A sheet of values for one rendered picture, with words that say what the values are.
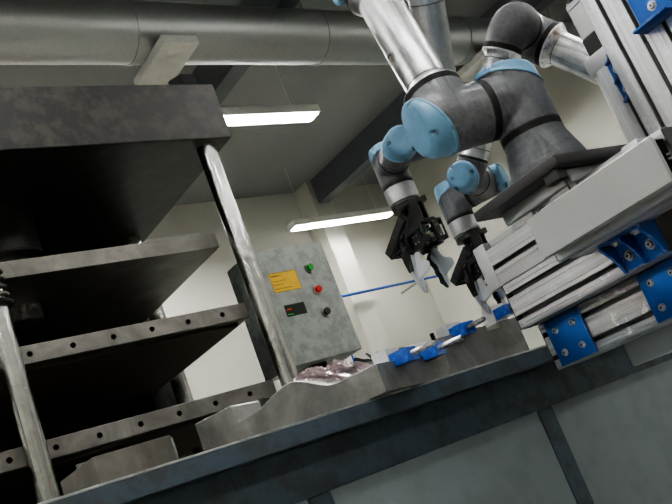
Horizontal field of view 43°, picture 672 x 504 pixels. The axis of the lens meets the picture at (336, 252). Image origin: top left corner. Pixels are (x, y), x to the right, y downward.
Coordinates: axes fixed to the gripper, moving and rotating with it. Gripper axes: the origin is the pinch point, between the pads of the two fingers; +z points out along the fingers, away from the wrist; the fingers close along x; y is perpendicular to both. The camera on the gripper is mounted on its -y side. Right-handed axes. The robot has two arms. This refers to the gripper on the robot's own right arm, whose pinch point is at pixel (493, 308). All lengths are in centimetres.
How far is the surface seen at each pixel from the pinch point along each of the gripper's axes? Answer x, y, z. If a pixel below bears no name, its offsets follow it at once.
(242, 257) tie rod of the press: -26, -61, -47
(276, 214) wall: 438, -657, -310
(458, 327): -31.3, 16.6, 5.4
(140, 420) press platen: -71, -67, -8
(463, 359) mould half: -31.3, 14.1, 12.0
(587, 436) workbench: -6.2, 15.9, 37.1
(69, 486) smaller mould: -111, -14, 10
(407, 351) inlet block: -56, 26, 9
